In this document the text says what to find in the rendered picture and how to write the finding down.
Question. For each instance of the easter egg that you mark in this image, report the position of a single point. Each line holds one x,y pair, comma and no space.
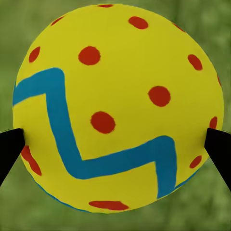
114,102

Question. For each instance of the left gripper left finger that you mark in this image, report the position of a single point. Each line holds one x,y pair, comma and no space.
11,144

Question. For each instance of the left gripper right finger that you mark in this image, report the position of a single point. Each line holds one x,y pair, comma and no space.
218,146

